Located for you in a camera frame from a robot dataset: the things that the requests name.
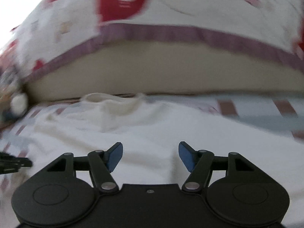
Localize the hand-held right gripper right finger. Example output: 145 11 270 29
178 141 258 193

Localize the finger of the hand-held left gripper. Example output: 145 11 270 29
0 151 33 174

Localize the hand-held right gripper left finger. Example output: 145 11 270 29
46 142 123 193

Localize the grey rabbit plush toy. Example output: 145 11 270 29
0 62 29 124

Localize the checked floor mat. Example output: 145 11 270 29
0 94 304 195

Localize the bear print bed cover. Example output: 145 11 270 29
0 0 304 81

